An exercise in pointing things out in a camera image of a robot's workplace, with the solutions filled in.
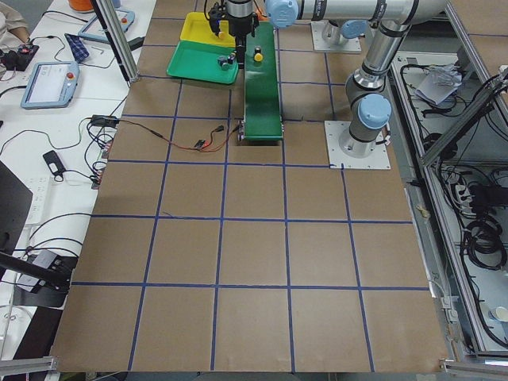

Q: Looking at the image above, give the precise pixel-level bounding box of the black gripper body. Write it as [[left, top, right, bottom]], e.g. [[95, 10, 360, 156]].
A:
[[208, 0, 259, 38]]

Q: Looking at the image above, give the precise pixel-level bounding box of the green push button switch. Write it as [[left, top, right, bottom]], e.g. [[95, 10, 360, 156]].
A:
[[217, 56, 231, 71]]

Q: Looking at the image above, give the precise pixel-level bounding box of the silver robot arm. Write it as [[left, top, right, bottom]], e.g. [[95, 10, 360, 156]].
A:
[[265, 0, 447, 158], [203, 0, 259, 69]]

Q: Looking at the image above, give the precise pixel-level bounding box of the yellow plastic tray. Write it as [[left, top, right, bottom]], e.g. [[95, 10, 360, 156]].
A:
[[180, 12, 235, 48]]

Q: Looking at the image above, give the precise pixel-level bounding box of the green plastic tray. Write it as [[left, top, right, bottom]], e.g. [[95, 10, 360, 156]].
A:
[[166, 40, 239, 84]]

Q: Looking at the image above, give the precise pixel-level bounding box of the green conveyor belt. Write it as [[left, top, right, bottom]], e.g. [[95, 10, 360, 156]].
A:
[[239, 21, 283, 141]]

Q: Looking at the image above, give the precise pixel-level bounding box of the far teach pendant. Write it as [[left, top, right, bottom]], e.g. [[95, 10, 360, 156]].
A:
[[77, 9, 136, 44]]

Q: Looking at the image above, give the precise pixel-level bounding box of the teach pendant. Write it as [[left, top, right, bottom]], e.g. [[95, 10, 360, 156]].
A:
[[21, 61, 80, 110], [77, 9, 136, 44]]

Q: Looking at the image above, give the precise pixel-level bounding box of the blue checkered cloth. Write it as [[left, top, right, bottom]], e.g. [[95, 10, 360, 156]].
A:
[[64, 33, 90, 64]]

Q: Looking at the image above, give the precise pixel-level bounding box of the near teach pendant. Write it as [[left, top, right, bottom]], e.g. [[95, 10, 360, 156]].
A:
[[21, 61, 80, 110]]

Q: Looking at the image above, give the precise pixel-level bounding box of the white power strip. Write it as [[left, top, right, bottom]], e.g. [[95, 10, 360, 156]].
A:
[[24, 176, 52, 225]]

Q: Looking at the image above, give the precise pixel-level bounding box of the aluminium frame post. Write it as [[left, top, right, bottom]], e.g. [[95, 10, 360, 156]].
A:
[[91, 0, 139, 83]]

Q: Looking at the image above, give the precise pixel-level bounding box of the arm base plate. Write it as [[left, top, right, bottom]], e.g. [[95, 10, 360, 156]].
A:
[[325, 121, 391, 170], [311, 20, 367, 54]]

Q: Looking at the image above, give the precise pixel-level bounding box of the red black wire with board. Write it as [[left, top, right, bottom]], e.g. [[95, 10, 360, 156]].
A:
[[87, 114, 233, 153]]

